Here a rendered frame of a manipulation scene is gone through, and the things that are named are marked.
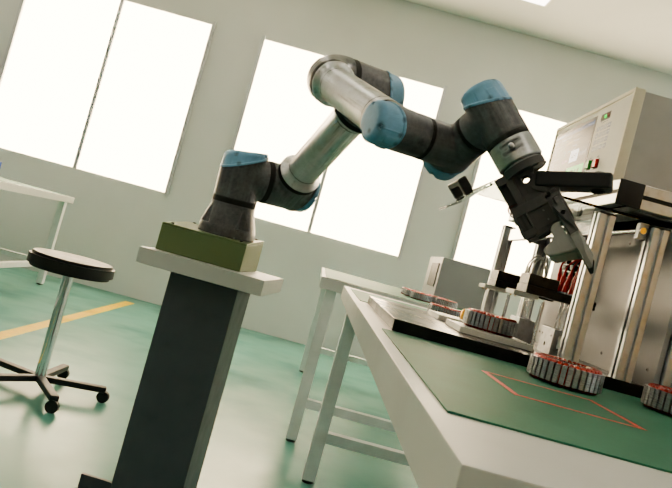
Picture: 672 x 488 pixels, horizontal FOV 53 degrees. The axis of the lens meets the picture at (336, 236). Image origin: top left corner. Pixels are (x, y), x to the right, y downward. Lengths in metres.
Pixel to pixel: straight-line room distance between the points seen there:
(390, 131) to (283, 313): 5.11
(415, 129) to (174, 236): 0.81
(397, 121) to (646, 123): 0.55
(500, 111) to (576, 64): 5.66
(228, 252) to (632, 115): 0.96
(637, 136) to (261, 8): 5.36
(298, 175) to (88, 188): 4.87
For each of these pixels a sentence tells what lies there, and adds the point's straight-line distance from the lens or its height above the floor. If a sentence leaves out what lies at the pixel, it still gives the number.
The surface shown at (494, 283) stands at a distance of 1.65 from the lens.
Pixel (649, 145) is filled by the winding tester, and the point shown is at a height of 1.22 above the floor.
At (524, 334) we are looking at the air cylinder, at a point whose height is 0.79.
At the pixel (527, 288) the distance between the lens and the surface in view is 1.41.
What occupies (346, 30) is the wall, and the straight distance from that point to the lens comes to 6.44.
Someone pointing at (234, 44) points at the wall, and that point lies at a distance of 6.45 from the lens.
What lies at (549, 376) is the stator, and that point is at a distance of 1.05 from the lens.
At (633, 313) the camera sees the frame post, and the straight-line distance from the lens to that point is 1.31.
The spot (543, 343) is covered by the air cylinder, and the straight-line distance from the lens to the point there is 1.47.
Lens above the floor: 0.85
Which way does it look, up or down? 2 degrees up
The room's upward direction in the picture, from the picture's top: 15 degrees clockwise
